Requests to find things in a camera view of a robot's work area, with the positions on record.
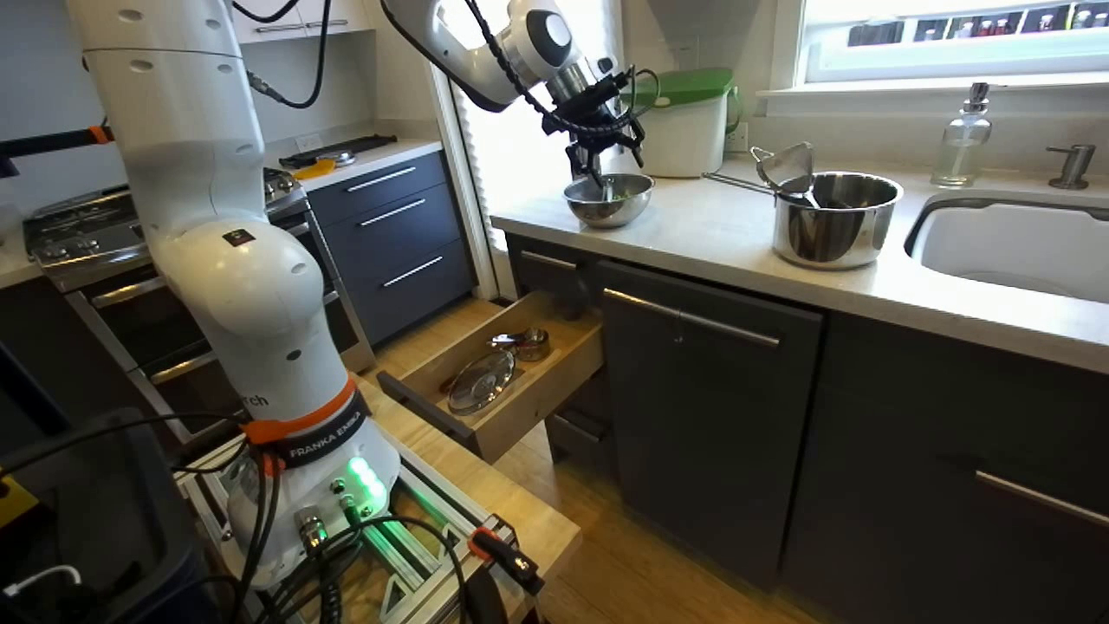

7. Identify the kitchen window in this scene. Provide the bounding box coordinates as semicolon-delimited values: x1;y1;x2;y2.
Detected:
801;0;1109;88

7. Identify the red and black clamp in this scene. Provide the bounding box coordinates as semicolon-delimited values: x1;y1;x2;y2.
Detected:
469;515;550;601

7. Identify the white kitchen sink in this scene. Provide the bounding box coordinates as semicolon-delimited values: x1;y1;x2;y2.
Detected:
901;189;1109;308

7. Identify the metal sink fitting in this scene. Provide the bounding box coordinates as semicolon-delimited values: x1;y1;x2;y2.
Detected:
1044;139;1103;196

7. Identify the black hanging wall cable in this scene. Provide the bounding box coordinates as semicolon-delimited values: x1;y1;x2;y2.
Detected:
227;0;338;115

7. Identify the dark dishwasher front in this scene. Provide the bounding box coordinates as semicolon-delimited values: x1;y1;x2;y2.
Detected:
591;256;828;589

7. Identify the white bin with green lid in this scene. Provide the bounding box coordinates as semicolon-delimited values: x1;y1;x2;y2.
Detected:
632;66;745;184

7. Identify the metal utensil in pot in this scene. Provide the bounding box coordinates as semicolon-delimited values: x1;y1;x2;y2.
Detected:
745;139;823;212

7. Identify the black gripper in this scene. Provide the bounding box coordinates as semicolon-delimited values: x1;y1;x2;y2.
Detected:
540;66;651;190

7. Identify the black cart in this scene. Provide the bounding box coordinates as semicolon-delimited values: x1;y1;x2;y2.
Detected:
0;401;225;624

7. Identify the stainless steel pot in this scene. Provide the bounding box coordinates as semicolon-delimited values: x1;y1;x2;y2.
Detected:
768;169;909;273

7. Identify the clear soap dispenser bottle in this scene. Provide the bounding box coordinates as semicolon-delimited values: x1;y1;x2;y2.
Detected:
927;81;998;190

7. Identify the silver metal bowl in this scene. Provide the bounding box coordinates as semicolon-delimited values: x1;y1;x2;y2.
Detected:
561;169;657;234

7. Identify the blue drawer cabinet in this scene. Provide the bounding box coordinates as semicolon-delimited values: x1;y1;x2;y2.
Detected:
300;148;479;352

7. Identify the steel stove top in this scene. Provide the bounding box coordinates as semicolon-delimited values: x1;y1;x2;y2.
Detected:
21;164;313;295

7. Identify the dark under-sink cabinet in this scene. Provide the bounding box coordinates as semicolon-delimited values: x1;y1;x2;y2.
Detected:
780;308;1109;624

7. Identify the open wooden kitchen drawer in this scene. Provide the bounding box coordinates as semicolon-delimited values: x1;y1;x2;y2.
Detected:
374;288;609;467

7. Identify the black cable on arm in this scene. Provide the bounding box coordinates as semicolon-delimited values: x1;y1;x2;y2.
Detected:
462;0;607;132

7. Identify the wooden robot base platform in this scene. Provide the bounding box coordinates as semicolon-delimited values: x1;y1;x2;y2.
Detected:
168;369;582;624

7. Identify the round glass pot lid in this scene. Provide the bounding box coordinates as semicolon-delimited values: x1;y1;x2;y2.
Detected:
440;344;523;419

